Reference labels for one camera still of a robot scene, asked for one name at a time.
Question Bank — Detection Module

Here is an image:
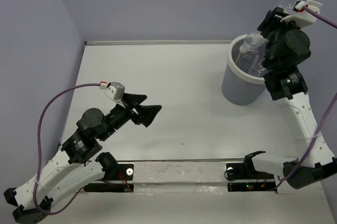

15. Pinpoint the purple cable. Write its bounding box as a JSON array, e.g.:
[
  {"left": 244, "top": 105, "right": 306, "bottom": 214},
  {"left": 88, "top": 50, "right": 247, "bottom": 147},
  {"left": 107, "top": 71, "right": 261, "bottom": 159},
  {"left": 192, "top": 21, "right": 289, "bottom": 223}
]
[
  {"left": 273, "top": 5, "right": 337, "bottom": 192},
  {"left": 33, "top": 83, "right": 102, "bottom": 216}
]

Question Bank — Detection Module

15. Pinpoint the grey plastic bin white rim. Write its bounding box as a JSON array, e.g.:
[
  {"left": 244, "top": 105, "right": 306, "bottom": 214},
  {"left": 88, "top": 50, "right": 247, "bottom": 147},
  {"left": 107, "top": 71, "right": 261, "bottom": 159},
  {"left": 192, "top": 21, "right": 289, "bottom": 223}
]
[{"left": 222, "top": 35, "right": 266, "bottom": 106}]

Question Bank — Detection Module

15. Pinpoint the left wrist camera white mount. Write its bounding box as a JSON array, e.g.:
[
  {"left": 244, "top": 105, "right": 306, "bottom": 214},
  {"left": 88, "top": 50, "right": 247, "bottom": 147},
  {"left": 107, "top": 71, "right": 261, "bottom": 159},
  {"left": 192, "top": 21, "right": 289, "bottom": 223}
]
[{"left": 100, "top": 82, "right": 125, "bottom": 103}]

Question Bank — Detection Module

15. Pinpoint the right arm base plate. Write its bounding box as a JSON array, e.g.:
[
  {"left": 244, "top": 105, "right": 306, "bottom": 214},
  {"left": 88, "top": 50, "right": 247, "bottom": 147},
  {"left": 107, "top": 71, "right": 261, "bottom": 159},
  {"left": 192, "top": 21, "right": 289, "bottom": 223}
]
[{"left": 224, "top": 162, "right": 276, "bottom": 192}]

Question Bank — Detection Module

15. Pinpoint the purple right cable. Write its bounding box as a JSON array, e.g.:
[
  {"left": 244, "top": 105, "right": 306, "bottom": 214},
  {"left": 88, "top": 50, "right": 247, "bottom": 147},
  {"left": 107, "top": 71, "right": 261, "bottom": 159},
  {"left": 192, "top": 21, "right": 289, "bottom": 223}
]
[{"left": 273, "top": 5, "right": 337, "bottom": 192}]

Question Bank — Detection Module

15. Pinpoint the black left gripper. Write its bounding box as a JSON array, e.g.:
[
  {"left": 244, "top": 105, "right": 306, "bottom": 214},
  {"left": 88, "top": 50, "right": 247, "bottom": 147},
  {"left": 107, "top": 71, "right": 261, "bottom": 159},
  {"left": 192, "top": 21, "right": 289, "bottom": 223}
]
[{"left": 101, "top": 92, "right": 163, "bottom": 140}]

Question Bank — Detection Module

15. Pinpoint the clear unlabelled bottle white cap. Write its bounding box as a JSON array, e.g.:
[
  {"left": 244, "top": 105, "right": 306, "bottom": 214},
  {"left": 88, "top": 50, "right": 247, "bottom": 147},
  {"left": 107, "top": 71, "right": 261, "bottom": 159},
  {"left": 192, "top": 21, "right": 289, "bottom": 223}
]
[{"left": 240, "top": 33, "right": 266, "bottom": 53}]

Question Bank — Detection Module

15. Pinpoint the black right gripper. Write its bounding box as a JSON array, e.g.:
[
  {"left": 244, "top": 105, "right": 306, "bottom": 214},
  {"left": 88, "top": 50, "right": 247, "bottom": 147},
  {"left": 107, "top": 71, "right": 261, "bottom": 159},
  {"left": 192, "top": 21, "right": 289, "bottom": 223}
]
[{"left": 257, "top": 7, "right": 303, "bottom": 68}]

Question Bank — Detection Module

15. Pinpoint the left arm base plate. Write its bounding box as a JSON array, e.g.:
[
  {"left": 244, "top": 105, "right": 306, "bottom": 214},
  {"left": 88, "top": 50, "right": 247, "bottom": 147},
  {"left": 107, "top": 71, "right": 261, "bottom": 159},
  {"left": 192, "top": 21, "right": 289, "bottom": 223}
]
[{"left": 84, "top": 162, "right": 135, "bottom": 193}]

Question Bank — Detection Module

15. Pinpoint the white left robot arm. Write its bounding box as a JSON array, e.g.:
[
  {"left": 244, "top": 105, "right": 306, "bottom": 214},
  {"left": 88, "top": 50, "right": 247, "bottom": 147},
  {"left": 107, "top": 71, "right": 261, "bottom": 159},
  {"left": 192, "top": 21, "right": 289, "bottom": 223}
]
[{"left": 4, "top": 93, "right": 162, "bottom": 223}]

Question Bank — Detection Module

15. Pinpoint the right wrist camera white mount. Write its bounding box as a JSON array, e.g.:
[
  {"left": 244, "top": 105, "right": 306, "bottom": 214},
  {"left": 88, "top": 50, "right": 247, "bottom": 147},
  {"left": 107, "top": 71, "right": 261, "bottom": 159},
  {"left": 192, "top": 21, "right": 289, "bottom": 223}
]
[{"left": 280, "top": 0, "right": 323, "bottom": 29}]

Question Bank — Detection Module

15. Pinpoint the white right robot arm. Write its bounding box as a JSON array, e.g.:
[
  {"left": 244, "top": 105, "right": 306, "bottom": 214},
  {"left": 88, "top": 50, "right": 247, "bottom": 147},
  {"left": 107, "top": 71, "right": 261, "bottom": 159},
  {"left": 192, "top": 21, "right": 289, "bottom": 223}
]
[{"left": 242, "top": 0, "right": 336, "bottom": 189}]

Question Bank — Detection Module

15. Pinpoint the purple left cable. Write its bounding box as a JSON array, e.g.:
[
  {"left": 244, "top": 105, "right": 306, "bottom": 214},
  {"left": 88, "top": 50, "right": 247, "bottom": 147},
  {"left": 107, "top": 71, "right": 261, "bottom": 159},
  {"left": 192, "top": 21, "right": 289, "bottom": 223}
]
[{"left": 33, "top": 83, "right": 102, "bottom": 216}]

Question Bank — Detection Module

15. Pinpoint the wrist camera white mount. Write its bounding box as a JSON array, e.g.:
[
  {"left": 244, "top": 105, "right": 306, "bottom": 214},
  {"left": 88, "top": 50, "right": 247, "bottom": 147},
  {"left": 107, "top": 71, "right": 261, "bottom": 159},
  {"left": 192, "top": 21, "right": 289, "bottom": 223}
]
[
  {"left": 100, "top": 82, "right": 125, "bottom": 103},
  {"left": 280, "top": 0, "right": 323, "bottom": 29}
]

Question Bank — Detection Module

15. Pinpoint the large clear bottle beige label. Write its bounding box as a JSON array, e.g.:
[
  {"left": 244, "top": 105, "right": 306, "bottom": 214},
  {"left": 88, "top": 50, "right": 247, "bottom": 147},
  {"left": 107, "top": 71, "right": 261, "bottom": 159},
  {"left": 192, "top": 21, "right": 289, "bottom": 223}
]
[{"left": 232, "top": 47, "right": 267, "bottom": 78}]

